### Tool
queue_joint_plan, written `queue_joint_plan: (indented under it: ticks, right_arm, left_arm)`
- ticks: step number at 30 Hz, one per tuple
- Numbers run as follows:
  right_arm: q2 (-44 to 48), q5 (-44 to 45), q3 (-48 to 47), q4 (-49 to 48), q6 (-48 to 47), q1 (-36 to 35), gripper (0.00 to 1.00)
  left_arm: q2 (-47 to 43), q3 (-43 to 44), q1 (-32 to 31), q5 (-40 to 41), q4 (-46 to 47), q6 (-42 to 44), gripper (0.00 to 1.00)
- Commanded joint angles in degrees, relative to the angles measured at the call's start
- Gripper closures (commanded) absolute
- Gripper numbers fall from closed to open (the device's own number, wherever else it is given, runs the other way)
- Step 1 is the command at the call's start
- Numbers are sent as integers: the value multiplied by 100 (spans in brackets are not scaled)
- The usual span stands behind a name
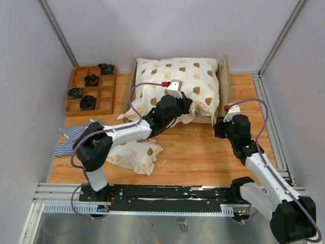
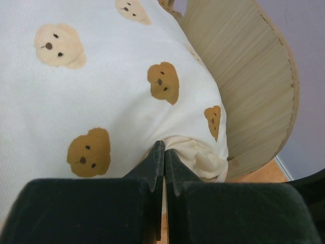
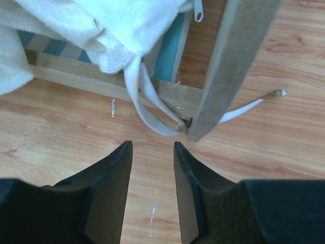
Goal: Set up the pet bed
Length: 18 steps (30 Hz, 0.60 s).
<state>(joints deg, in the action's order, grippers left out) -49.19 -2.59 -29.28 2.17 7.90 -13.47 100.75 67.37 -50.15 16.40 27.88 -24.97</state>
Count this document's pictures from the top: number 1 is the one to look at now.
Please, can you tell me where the large bear print cushion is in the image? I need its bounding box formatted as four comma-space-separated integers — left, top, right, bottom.
118, 57, 220, 124

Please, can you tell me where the wooden pet bed frame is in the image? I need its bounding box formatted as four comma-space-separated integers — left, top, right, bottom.
118, 54, 231, 124

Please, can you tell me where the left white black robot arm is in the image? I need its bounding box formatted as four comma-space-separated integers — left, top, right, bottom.
72, 94, 192, 202

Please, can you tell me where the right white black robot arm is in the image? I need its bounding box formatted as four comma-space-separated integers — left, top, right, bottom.
213, 114, 321, 243

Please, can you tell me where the small bear print pillow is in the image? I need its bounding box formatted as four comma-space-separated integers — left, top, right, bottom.
106, 139, 164, 176

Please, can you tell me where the black rolled sock top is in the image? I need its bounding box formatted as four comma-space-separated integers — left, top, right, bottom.
97, 63, 114, 76

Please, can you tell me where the black rolled sock middle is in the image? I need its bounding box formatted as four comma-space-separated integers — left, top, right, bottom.
84, 74, 100, 87

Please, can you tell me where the black rolled sock bottom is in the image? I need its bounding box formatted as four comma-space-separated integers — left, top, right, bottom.
79, 95, 96, 111

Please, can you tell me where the black green rolled sock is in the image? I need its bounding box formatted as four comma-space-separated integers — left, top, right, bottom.
68, 87, 83, 99

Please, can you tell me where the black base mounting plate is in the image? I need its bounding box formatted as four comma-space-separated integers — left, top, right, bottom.
79, 185, 249, 213

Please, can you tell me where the blue striped cloth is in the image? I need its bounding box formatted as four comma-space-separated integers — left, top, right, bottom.
53, 119, 106, 157

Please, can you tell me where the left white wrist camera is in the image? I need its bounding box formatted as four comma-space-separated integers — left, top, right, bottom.
167, 79, 182, 99

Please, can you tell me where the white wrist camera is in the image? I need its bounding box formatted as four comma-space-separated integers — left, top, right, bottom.
167, 79, 182, 99
223, 104, 241, 122

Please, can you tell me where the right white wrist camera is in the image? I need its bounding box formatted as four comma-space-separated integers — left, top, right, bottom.
223, 104, 241, 122

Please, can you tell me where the right aluminium corner post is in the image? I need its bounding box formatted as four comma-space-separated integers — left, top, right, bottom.
258, 0, 309, 77

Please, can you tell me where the aluminium corner post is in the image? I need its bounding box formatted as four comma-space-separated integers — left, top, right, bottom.
37, 0, 79, 67
258, 0, 309, 77

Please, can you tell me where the aluminium rail frame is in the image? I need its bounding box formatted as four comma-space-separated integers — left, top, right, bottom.
35, 72, 322, 243

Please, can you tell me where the left aluminium corner post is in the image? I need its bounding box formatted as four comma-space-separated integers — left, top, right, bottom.
37, 0, 79, 67

